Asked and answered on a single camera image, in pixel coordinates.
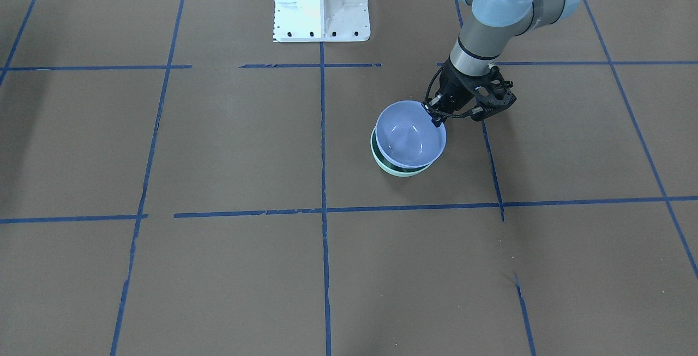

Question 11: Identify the green bowl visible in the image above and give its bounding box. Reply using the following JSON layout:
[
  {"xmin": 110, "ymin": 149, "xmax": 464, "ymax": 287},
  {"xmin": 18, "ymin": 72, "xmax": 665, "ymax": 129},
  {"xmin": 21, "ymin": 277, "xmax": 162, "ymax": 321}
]
[{"xmin": 370, "ymin": 128, "xmax": 431, "ymax": 178}]

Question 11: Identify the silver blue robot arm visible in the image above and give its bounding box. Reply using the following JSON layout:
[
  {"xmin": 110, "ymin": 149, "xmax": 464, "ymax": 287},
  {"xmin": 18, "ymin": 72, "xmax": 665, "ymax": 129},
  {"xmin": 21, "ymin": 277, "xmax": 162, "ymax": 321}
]
[{"xmin": 422, "ymin": 0, "xmax": 581, "ymax": 128}]

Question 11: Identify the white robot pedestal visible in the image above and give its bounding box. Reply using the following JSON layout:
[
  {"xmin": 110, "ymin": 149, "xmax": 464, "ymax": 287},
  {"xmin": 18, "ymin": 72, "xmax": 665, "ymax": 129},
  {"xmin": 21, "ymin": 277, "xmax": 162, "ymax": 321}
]
[{"xmin": 272, "ymin": 0, "xmax": 371, "ymax": 43}]

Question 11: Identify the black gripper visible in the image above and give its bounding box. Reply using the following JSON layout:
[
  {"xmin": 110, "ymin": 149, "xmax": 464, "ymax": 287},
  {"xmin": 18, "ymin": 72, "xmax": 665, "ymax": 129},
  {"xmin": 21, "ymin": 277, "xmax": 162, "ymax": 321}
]
[{"xmin": 423, "ymin": 61, "xmax": 478, "ymax": 128}]

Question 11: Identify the blue bowl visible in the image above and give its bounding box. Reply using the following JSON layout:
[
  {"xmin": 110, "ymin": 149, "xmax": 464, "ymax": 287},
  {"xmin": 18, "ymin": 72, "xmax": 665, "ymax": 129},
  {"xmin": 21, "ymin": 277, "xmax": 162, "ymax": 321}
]
[{"xmin": 374, "ymin": 100, "xmax": 447, "ymax": 168}]

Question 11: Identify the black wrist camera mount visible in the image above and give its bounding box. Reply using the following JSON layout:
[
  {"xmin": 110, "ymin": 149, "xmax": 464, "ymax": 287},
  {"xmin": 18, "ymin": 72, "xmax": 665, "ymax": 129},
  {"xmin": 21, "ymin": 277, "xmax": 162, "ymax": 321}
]
[{"xmin": 466, "ymin": 65, "xmax": 517, "ymax": 122}]

